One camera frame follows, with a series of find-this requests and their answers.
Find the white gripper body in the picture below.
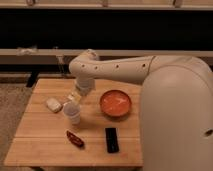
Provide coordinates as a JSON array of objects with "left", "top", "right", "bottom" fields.
[{"left": 75, "top": 77, "right": 95, "bottom": 96}]

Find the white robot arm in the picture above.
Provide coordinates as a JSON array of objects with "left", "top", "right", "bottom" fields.
[{"left": 69, "top": 49, "right": 213, "bottom": 171}]

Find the orange ceramic bowl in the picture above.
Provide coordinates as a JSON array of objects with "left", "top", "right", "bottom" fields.
[{"left": 99, "top": 90, "right": 132, "bottom": 117}]

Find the white snack packet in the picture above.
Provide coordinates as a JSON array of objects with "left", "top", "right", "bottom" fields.
[{"left": 67, "top": 91, "right": 82, "bottom": 103}]

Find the white plastic cup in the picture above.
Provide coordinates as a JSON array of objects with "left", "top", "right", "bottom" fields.
[{"left": 63, "top": 102, "right": 80, "bottom": 124}]

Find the red chili pepper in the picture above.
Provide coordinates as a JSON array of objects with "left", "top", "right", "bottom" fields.
[{"left": 66, "top": 131, "right": 84, "bottom": 148}]

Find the wooden table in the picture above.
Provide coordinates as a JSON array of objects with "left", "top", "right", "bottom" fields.
[{"left": 4, "top": 79, "right": 142, "bottom": 167}]

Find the black rectangular bar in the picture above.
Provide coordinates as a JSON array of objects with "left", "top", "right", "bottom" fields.
[{"left": 105, "top": 127, "right": 119, "bottom": 153}]

